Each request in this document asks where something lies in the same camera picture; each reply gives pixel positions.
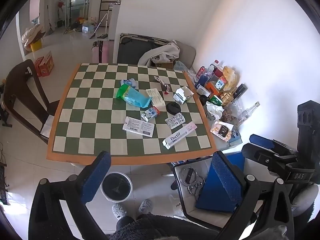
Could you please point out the white trash bin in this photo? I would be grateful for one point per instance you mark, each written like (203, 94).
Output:
(116, 187)

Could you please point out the red white twisted wrapper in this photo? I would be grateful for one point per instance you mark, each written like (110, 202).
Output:
(163, 85)

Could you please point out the red cardboard box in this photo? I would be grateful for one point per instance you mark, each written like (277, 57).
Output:
(45, 63)

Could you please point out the white stuffed bag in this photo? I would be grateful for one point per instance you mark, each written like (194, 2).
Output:
(32, 35)

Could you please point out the grey chair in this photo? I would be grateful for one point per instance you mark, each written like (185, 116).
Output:
(187, 53)

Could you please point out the coat rack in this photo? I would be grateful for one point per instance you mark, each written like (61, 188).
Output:
(70, 2)

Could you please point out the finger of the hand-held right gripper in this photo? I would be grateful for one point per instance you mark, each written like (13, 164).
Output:
(261, 140)
(262, 158)

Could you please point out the plain blue box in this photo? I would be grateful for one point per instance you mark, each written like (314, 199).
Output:
(212, 195)

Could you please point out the brown cardboard box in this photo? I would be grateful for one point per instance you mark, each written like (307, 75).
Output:
(163, 64)

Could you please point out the dark wooden chair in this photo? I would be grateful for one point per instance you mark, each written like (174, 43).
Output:
(27, 97)

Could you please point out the orange snack packet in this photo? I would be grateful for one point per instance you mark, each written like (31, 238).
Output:
(221, 130)

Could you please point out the flattened white paper box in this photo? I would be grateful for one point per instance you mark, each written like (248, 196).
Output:
(138, 127)

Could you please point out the white pink toothpaste box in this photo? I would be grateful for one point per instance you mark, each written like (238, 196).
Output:
(178, 136)

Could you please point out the small blue white milk carton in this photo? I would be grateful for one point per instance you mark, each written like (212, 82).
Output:
(150, 113)

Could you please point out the yellow plastic bag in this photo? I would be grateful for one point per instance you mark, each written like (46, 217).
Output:
(230, 77)

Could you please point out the blue plastic bottle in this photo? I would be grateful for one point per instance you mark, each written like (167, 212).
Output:
(203, 80)

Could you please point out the crumpled blue white wrapper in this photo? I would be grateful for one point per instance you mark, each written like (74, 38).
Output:
(129, 83)

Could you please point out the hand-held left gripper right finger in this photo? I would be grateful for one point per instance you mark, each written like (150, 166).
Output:
(225, 177)

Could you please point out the person's legs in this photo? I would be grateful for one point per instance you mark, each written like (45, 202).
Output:
(160, 227)

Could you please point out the black round lid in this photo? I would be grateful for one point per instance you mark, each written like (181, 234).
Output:
(173, 108)

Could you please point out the white green medicine box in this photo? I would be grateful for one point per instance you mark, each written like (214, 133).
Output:
(183, 95)

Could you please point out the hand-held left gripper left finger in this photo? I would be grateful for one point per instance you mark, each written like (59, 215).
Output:
(96, 177)

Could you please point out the green blue plastic packet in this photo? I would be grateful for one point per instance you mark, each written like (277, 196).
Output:
(132, 96)

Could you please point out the clear bottle with red cap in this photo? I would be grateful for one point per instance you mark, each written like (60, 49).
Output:
(213, 67)

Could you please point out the clear glass bottle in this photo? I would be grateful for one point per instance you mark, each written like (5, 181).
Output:
(247, 114)

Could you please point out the red soda can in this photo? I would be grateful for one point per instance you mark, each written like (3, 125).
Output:
(200, 72)

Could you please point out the grey fuzzy slipper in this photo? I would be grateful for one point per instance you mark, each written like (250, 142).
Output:
(119, 210)
(145, 206)

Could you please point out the white smiley plastic bag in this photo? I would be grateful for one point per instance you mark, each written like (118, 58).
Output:
(178, 206)

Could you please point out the silver blister pack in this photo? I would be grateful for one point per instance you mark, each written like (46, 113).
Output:
(175, 121)

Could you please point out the pink suitcase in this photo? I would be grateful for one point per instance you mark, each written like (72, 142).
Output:
(101, 52)

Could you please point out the person's right forearm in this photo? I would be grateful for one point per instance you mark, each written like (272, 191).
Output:
(303, 200)

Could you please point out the black box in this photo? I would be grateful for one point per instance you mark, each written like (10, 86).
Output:
(240, 90)

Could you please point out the white paper sheet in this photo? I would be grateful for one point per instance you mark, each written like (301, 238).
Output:
(47, 130)

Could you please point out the white cloth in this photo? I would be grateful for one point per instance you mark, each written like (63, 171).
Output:
(162, 52)

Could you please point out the broom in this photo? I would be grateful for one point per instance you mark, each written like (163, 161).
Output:
(100, 25)

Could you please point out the yellow bin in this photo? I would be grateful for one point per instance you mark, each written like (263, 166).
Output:
(36, 46)

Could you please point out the crumpled white tissue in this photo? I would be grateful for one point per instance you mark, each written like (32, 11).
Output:
(214, 111)

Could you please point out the orange box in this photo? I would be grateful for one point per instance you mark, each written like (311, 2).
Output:
(212, 88)

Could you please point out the blue white drink carton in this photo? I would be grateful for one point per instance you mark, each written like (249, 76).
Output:
(221, 84)

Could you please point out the black folding bed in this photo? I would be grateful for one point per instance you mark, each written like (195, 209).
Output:
(130, 50)

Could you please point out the green checkered tablecloth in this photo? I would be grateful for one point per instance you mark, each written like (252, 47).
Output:
(130, 120)

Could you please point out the gold bottle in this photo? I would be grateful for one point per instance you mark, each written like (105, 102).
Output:
(228, 97)

